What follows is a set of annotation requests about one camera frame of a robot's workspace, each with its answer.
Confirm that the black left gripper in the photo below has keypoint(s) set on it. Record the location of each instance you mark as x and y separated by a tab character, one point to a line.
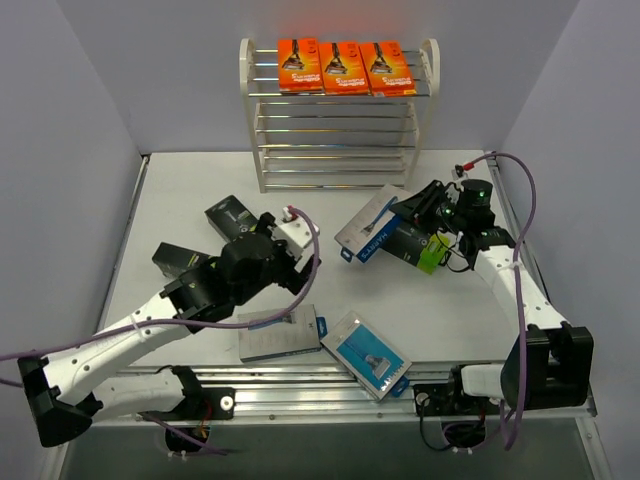
288	267

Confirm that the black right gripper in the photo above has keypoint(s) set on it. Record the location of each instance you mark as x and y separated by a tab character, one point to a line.
430	203

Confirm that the grey Harry's box blue razor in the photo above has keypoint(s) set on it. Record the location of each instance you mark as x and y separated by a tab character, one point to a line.
298	332

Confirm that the Harry's blade cartridge pack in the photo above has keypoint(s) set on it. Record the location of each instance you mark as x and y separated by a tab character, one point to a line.
375	363

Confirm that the orange Gillette Fusion5 razor box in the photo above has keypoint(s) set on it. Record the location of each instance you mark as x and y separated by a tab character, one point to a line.
387	70

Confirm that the small orange Gillette razor box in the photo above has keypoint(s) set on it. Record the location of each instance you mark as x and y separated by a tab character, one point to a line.
299	69

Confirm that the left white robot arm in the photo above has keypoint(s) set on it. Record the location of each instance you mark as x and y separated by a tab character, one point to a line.
69	388

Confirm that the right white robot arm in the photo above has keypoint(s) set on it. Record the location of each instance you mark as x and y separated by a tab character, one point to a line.
549	364

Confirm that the white chrome-bar shelf rack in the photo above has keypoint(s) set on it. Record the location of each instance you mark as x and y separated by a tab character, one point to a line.
310	141

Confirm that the black green Gillette Labs carton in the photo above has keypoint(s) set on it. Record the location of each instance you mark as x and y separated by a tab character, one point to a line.
173	260

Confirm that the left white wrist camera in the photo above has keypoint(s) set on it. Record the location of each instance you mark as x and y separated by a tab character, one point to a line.
294	231

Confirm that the aluminium rail base frame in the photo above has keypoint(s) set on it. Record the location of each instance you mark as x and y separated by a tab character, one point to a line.
439	321

